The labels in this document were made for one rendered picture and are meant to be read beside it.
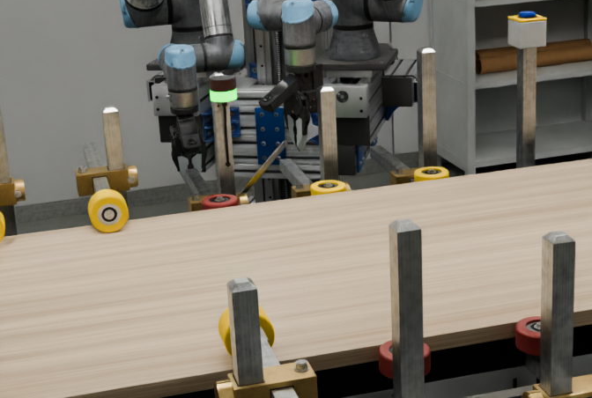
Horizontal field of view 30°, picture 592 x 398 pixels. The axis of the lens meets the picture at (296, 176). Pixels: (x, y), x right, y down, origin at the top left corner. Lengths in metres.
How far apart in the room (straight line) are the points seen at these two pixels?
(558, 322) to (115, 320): 0.74
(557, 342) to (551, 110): 4.31
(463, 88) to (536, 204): 2.87
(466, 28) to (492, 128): 0.82
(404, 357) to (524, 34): 1.30
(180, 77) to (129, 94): 2.41
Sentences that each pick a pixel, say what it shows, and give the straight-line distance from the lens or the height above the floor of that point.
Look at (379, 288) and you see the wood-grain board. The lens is 1.96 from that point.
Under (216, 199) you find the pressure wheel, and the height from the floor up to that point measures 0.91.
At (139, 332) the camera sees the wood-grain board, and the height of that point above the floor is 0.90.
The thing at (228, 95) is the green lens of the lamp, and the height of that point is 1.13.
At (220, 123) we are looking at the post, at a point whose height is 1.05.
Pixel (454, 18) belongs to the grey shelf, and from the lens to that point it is 5.25.
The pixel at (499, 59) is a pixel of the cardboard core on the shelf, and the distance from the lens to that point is 5.38.
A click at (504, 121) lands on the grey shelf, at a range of 5.80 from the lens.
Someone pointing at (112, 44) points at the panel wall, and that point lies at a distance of 5.13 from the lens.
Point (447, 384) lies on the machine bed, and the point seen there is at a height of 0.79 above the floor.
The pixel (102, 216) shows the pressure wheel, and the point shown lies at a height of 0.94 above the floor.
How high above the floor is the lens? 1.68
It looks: 17 degrees down
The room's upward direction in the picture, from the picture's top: 3 degrees counter-clockwise
